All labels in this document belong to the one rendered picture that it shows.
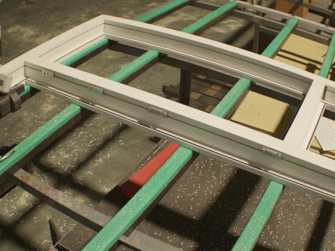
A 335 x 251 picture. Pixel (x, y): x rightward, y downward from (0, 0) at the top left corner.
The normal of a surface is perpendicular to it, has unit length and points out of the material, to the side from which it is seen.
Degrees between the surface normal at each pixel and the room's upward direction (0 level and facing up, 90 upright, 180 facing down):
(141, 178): 0
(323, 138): 0
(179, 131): 90
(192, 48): 90
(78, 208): 0
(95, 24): 90
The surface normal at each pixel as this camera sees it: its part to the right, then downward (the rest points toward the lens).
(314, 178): -0.52, 0.47
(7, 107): 0.85, 0.32
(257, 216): 0.04, -0.83
